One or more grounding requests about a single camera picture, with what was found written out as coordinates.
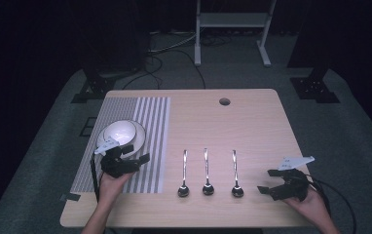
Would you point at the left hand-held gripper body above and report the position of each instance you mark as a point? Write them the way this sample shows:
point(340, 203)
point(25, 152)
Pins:
point(116, 165)

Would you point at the person's right hand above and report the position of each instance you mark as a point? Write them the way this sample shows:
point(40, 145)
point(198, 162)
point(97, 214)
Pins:
point(314, 208)

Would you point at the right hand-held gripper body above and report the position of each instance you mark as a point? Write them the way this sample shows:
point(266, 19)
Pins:
point(292, 188)

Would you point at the black stand base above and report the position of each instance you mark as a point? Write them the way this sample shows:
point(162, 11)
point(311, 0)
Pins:
point(93, 89)
point(315, 89)

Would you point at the white metal stand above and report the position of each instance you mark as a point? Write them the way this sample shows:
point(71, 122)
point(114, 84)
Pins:
point(232, 19)

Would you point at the grey striped placemat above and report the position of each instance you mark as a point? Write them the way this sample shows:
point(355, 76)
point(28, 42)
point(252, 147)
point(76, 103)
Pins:
point(153, 130)

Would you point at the white bowl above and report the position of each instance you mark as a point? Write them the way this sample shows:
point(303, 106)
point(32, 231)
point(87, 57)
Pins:
point(120, 131)

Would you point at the metal spoon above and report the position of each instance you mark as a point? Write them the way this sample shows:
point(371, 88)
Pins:
point(184, 169)
point(206, 169)
point(235, 169)

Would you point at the person's left hand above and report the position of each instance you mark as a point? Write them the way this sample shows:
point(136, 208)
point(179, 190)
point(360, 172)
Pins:
point(111, 188)

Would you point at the black tape piece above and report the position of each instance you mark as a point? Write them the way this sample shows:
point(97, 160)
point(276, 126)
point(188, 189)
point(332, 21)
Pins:
point(70, 197)

